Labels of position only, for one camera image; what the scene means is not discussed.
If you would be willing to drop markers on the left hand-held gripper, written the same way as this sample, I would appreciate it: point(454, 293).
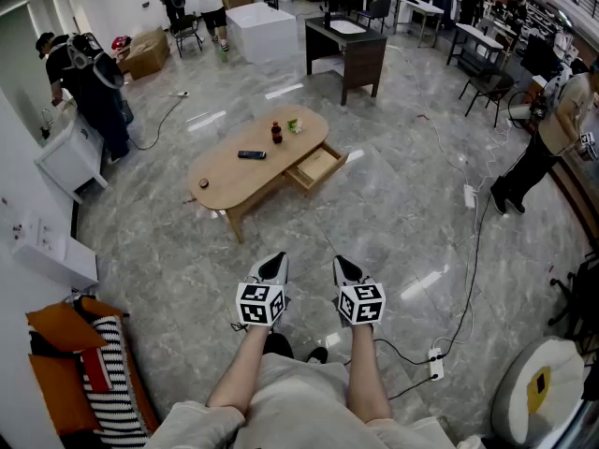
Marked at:
point(255, 304)

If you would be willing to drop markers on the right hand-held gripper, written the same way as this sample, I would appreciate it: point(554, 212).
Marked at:
point(362, 304)

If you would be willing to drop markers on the wooden drawer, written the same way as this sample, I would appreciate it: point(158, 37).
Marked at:
point(318, 162)

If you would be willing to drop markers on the person's right forearm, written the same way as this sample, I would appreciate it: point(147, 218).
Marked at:
point(367, 377)

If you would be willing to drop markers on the person's left forearm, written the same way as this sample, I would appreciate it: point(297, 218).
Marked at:
point(238, 372)

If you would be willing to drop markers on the wooden coffee table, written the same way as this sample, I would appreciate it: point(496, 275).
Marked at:
point(234, 180)

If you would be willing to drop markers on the person's left black shoe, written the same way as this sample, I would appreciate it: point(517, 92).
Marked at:
point(280, 344)

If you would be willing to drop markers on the person's black shoe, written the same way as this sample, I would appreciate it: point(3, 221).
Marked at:
point(318, 354)
point(280, 344)

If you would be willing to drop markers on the person's right black shoe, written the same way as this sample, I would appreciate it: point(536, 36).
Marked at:
point(318, 354)

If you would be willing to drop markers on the black tape roll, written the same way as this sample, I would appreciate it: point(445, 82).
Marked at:
point(204, 183)

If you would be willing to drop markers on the dark blue rectangular box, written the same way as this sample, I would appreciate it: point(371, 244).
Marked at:
point(252, 154)

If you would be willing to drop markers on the person's light shirt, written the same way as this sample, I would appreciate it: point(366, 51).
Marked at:
point(299, 400)

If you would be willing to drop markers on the cola bottle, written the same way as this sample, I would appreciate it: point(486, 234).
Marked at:
point(277, 134)

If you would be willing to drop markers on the artificial pink flower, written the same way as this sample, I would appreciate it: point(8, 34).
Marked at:
point(294, 126)

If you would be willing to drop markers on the striped cushion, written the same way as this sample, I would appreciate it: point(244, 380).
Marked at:
point(117, 391)

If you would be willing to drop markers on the red cushion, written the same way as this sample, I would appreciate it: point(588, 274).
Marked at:
point(97, 367)

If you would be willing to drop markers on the white round pouf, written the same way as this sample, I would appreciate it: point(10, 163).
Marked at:
point(529, 391)

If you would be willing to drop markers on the white water dispenser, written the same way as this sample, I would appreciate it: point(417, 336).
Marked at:
point(56, 255)

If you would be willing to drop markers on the dark wooden vanity desk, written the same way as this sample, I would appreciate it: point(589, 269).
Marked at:
point(360, 59)

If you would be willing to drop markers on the green bottle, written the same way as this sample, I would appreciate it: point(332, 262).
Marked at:
point(224, 54)

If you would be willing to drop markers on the black office chair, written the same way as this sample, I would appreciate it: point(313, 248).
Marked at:
point(573, 297)

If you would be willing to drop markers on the white vanity cabinet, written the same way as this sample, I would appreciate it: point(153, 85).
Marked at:
point(70, 157)

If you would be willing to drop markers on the orange sofa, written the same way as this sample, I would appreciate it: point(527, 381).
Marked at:
point(61, 391)

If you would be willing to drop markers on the white sink basin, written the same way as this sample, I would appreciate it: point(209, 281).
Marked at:
point(347, 27)

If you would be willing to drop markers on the large cardboard box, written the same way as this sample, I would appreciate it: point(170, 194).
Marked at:
point(150, 54)

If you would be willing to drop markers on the black straight faucet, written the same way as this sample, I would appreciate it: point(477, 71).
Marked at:
point(326, 19)

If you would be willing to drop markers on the dark padded chair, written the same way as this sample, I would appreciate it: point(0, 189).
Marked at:
point(376, 10)

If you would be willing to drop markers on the black curved faucet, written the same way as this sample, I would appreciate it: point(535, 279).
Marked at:
point(265, 3)

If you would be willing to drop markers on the red bag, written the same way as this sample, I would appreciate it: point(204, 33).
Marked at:
point(121, 42)

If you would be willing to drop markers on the black-frame white table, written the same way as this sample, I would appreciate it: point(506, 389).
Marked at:
point(472, 35)

